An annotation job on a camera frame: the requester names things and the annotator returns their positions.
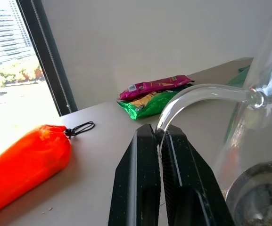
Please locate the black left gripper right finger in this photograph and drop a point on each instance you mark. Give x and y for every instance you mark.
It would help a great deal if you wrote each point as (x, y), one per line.
(190, 186)

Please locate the green plastic bag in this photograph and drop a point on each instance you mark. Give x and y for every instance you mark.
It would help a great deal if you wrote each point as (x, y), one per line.
(238, 78)

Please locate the magenta snack packet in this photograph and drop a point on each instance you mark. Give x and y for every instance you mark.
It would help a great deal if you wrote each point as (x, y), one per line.
(154, 86)

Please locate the green snack packet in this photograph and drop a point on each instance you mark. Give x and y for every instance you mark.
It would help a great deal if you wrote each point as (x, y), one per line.
(150, 103)

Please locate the oatmeal in mug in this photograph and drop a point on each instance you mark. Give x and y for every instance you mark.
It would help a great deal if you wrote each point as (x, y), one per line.
(263, 202)

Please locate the black window frame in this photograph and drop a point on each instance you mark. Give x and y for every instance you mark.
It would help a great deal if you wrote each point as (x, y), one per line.
(47, 56)

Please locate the clear glass mug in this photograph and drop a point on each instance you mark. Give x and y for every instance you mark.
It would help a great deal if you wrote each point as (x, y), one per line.
(256, 131)

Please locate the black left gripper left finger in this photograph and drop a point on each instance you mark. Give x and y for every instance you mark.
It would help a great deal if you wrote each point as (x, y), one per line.
(135, 179)

